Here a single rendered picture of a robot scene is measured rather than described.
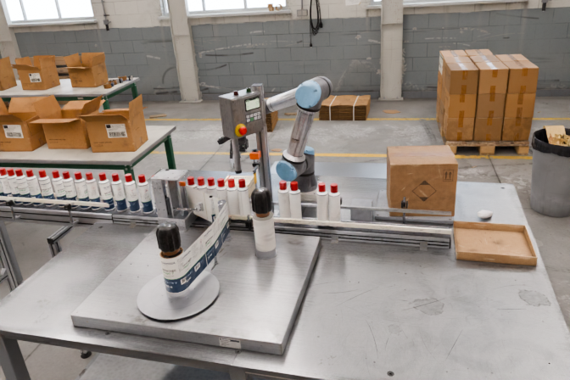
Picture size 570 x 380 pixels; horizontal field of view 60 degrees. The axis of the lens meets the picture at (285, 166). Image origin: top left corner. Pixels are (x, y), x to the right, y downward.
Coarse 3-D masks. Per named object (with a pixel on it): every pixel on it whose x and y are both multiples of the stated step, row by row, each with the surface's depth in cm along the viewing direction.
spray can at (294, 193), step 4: (292, 184) 221; (296, 184) 222; (292, 188) 222; (296, 188) 222; (292, 192) 223; (296, 192) 222; (292, 196) 223; (296, 196) 222; (292, 200) 224; (296, 200) 223; (300, 200) 226; (292, 204) 225; (296, 204) 224; (300, 204) 226; (292, 208) 225; (296, 208) 225; (300, 208) 226; (292, 212) 226; (296, 212) 226; (300, 212) 227; (292, 216) 227; (296, 216) 226; (300, 216) 228; (296, 224) 228
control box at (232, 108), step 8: (224, 96) 219; (232, 96) 218; (240, 96) 217; (248, 96) 219; (256, 96) 222; (224, 104) 218; (232, 104) 215; (240, 104) 217; (224, 112) 220; (232, 112) 216; (240, 112) 218; (248, 112) 221; (224, 120) 222; (232, 120) 218; (240, 120) 220; (256, 120) 225; (224, 128) 225; (232, 128) 219; (248, 128) 223; (256, 128) 227; (232, 136) 221; (240, 136) 222
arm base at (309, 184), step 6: (306, 174) 259; (312, 174) 262; (294, 180) 263; (300, 180) 260; (306, 180) 260; (312, 180) 262; (300, 186) 261; (306, 186) 260; (312, 186) 263; (300, 192) 261; (306, 192) 261
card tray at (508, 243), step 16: (464, 224) 223; (480, 224) 221; (496, 224) 219; (512, 224) 217; (464, 240) 215; (480, 240) 214; (496, 240) 213; (512, 240) 212; (528, 240) 207; (464, 256) 201; (480, 256) 199; (496, 256) 197; (512, 256) 196; (528, 256) 194
